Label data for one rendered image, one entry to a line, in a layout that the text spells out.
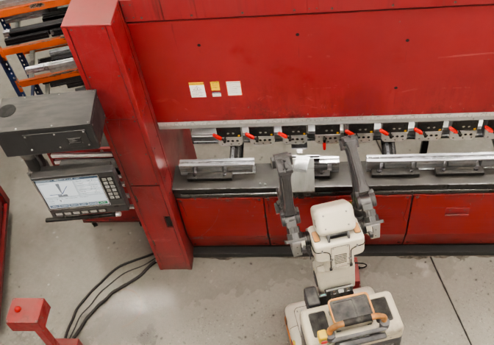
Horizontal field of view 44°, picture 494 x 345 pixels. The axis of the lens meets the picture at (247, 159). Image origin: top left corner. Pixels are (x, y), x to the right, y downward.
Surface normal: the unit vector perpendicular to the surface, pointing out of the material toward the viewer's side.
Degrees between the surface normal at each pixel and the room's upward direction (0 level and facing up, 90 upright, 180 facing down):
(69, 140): 90
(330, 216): 48
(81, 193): 90
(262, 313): 0
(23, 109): 0
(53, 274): 0
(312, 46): 90
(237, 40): 90
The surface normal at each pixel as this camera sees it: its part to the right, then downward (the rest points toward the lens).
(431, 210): -0.05, 0.77
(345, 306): -0.10, -0.64
